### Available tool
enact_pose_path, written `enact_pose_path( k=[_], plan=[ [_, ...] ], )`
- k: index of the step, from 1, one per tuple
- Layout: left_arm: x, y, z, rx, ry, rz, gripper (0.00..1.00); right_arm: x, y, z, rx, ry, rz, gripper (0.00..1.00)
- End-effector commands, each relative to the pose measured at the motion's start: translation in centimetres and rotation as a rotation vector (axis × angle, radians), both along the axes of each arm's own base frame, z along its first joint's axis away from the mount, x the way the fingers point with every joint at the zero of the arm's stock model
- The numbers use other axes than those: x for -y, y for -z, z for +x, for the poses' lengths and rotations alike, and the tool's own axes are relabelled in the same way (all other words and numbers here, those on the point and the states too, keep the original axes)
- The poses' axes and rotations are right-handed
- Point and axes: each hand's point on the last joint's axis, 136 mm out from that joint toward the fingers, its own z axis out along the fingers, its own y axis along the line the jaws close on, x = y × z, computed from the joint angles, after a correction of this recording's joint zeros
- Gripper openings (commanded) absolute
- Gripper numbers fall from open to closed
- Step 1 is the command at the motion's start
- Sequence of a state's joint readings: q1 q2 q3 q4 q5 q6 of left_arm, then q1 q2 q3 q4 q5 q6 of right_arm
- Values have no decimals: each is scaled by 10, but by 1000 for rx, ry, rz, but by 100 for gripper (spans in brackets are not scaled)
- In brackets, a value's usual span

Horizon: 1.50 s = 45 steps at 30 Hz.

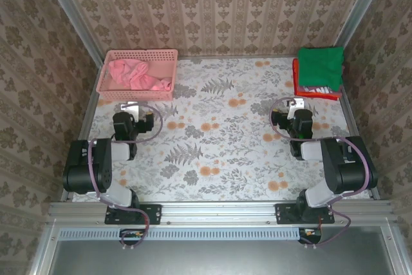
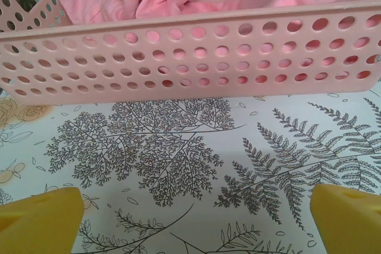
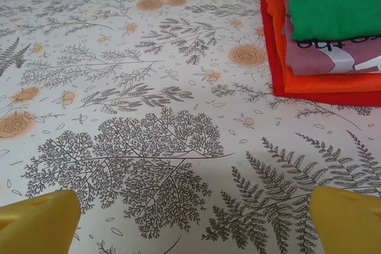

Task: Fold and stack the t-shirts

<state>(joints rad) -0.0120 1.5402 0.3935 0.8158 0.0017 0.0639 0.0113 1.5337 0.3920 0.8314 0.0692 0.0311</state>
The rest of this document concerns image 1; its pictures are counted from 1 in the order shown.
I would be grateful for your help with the pink t-shirt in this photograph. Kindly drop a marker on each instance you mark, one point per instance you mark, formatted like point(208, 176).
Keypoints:
point(138, 75)

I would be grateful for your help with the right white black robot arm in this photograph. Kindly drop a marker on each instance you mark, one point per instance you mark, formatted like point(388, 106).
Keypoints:
point(351, 172)

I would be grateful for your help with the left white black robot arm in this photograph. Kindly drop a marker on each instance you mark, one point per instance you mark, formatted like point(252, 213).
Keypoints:
point(80, 168)

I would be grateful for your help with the pink plastic mesh basket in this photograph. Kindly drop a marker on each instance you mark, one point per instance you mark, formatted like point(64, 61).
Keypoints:
point(138, 94)

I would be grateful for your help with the grey printed folded t-shirt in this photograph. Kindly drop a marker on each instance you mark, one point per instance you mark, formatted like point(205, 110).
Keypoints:
point(317, 90)

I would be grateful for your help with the orange folded t-shirt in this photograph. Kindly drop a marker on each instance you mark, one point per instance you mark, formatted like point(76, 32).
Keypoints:
point(295, 78)

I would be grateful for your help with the green folded t-shirt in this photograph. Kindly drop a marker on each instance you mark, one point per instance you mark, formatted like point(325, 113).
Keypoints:
point(318, 69)

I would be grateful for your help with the floral patterned table cover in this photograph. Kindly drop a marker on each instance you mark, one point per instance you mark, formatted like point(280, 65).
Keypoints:
point(225, 188)

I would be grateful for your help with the black base connector port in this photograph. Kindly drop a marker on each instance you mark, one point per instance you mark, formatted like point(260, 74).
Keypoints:
point(132, 238)
point(310, 238)

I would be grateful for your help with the grey sheet metal panel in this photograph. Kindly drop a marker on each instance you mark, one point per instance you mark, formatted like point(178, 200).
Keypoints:
point(219, 259)

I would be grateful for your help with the left silver camera bracket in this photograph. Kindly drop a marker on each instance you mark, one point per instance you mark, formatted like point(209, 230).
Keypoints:
point(128, 106)

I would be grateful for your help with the silver camera bracket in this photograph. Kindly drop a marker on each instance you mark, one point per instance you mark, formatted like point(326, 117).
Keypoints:
point(128, 106)
point(299, 102)

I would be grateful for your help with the right silver camera bracket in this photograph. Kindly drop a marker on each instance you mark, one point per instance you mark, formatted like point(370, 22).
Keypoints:
point(299, 102)

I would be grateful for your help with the right black wrist camera box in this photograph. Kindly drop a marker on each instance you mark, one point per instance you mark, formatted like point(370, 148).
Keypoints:
point(277, 120)

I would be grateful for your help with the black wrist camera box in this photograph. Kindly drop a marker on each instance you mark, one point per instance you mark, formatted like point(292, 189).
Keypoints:
point(277, 120)
point(149, 122)

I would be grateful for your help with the left black wrist camera box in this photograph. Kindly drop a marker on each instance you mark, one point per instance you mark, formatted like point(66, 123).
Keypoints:
point(149, 122)

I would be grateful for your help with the aluminium side rail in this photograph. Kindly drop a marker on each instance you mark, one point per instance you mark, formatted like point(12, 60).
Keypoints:
point(352, 127)
point(85, 127)

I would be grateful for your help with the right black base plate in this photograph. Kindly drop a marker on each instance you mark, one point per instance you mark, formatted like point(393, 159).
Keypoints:
point(283, 214)

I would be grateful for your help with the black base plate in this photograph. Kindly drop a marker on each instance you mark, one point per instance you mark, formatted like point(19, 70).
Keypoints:
point(283, 214)
point(154, 214)

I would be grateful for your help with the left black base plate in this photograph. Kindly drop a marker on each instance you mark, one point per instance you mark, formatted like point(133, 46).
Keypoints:
point(154, 214)

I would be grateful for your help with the aluminium front rail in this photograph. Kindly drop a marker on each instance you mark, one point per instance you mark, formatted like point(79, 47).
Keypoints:
point(219, 212)

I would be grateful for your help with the aluminium frame post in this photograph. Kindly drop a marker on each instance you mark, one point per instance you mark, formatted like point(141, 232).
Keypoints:
point(73, 11)
point(362, 6)

